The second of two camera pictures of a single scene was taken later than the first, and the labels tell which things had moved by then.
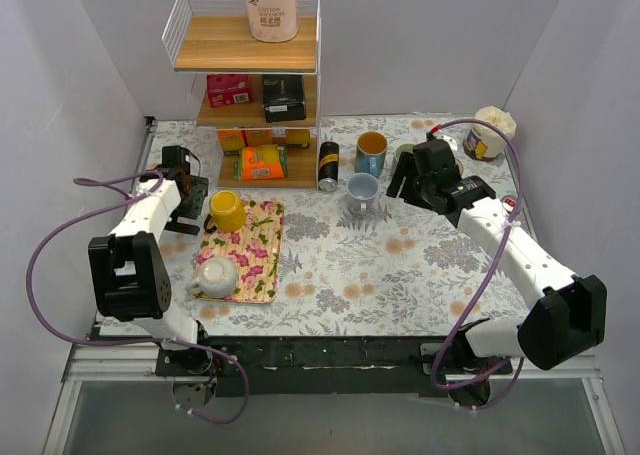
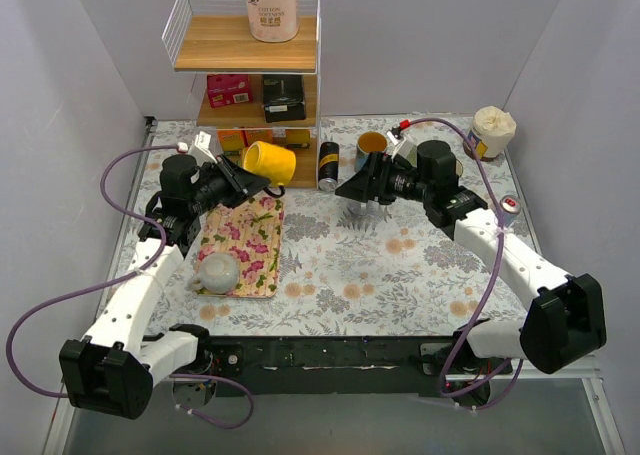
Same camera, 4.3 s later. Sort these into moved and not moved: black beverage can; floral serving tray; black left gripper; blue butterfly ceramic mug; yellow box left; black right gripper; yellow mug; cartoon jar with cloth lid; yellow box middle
Moved: black right gripper; yellow mug; black left gripper
Not moved: cartoon jar with cloth lid; yellow box left; yellow box middle; floral serving tray; blue butterfly ceramic mug; black beverage can
